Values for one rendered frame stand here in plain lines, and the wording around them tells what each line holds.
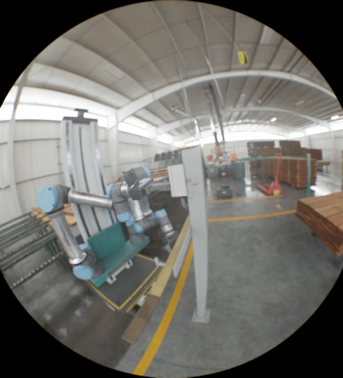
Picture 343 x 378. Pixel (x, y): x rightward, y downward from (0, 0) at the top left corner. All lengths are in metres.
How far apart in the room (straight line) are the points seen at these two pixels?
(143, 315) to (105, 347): 1.19
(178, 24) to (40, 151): 8.73
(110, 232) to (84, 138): 0.80
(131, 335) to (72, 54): 6.92
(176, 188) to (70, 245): 0.59
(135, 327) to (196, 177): 0.44
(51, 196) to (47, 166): 7.45
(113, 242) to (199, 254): 0.77
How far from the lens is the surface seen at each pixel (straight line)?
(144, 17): 6.14
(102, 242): 1.07
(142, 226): 0.90
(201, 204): 0.45
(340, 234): 1.52
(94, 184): 1.09
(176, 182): 0.44
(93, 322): 1.60
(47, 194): 0.64
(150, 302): 0.30
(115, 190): 0.60
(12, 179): 6.84
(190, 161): 0.43
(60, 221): 0.68
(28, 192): 7.68
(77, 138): 1.10
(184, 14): 6.36
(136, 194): 0.49
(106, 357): 1.44
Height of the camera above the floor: 1.26
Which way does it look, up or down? 11 degrees down
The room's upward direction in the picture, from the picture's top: 9 degrees counter-clockwise
